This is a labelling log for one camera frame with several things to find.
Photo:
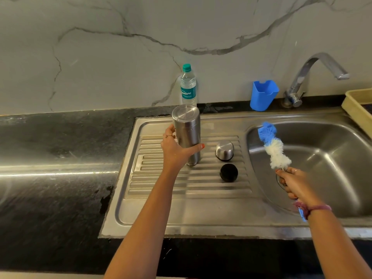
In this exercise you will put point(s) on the person's right hand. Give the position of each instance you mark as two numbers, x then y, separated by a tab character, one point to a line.
298	185

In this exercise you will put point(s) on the person's left hand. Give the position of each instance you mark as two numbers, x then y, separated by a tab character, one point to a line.
174	155

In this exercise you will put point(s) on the stainless steel flask body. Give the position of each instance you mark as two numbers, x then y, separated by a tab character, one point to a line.
186	127

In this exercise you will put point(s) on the blue white bottle brush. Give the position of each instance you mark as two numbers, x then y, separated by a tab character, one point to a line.
274	148

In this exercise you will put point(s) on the steel cup cap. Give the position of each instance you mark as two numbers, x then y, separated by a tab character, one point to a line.
224	149

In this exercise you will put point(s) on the black stopper lid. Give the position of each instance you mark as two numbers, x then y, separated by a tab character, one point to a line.
228	172

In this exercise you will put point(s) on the person's left forearm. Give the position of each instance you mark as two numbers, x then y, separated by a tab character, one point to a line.
142	229

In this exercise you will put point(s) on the person's right forearm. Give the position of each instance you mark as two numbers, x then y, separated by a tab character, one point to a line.
337	244

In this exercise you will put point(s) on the clear plastic water bottle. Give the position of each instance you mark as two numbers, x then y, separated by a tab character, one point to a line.
188	87

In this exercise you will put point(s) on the stainless steel sink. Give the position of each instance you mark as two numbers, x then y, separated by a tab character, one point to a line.
203	212

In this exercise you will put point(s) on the blue plastic brush holder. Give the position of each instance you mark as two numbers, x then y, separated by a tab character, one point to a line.
261	97

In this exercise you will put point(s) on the yellow plastic basket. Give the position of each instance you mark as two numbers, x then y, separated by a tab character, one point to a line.
359	104

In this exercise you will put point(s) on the dark checked cloth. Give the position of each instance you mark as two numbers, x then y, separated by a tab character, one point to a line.
368	108

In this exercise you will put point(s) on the chrome faucet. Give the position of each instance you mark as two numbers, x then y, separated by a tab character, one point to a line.
308	63

